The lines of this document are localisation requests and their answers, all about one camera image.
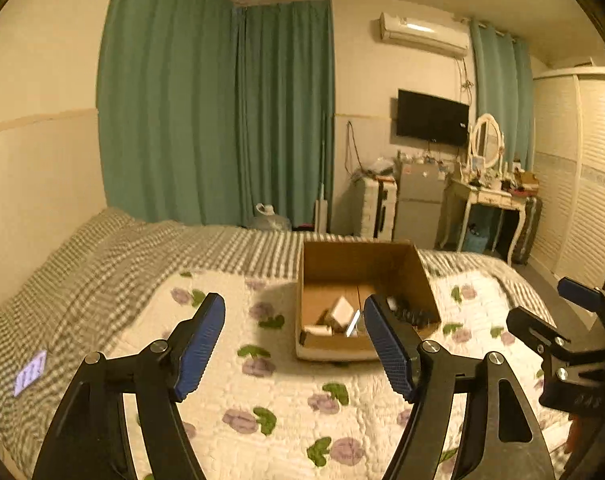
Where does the blue plastic basket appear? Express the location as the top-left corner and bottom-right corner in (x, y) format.
(462, 224), (489, 254)

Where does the white wall air conditioner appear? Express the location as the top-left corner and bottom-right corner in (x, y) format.
(380, 12), (471, 60)

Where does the white suitcase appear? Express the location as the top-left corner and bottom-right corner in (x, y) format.
(353, 177), (397, 240)

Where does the grey checked bed sheet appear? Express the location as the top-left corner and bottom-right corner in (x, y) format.
(0, 209), (549, 479)

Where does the white dressing table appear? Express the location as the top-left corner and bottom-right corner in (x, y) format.
(437, 179), (527, 266)

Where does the black TV remote control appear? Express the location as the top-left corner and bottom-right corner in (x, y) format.
(387, 296), (438, 330)

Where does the white floral quilt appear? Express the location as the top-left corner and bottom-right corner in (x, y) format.
(108, 271), (571, 479)

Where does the brown cardboard box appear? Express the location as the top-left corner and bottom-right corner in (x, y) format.
(295, 240), (441, 362)

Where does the clear water jug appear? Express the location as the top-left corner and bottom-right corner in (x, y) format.
(248, 203), (292, 232)

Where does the teal window curtain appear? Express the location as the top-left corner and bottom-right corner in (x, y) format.
(96, 0), (335, 226)

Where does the oval vanity mirror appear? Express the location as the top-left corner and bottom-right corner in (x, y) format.
(467, 113), (504, 170)

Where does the teal curtain by wardrobe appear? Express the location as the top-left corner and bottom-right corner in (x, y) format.
(470, 20), (534, 170)

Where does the white USB charger plug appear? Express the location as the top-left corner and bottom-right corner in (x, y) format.
(325, 296), (355, 332)

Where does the white mop pole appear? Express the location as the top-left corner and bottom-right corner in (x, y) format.
(315, 112), (327, 233)

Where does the white louvered wardrobe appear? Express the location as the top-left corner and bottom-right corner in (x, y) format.
(531, 67), (605, 287)

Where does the black wall television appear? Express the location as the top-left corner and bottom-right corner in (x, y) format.
(396, 89), (470, 148)

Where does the silver mini fridge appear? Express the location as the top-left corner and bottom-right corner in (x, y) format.
(394, 162), (446, 249)

